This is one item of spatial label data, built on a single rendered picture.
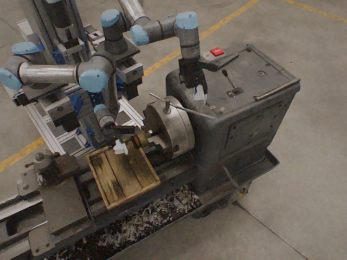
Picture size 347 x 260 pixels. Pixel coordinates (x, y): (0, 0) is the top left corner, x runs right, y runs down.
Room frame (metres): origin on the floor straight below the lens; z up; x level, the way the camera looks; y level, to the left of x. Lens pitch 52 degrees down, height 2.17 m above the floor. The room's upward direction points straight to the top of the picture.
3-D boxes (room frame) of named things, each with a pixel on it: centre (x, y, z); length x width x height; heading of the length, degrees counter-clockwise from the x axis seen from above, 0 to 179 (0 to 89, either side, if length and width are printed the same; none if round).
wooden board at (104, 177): (0.72, 0.29, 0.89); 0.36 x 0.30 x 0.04; 29
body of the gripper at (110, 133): (0.83, 0.33, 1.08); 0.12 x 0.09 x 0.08; 29
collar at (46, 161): (0.64, 0.61, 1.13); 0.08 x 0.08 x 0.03
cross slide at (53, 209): (0.58, 0.58, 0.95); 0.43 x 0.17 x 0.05; 29
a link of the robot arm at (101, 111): (0.97, 0.40, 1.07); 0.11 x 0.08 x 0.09; 29
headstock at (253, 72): (1.07, -0.31, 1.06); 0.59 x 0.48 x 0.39; 119
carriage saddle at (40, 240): (0.55, 0.62, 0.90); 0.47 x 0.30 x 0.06; 29
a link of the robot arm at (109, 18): (1.47, 0.36, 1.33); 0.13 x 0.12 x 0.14; 115
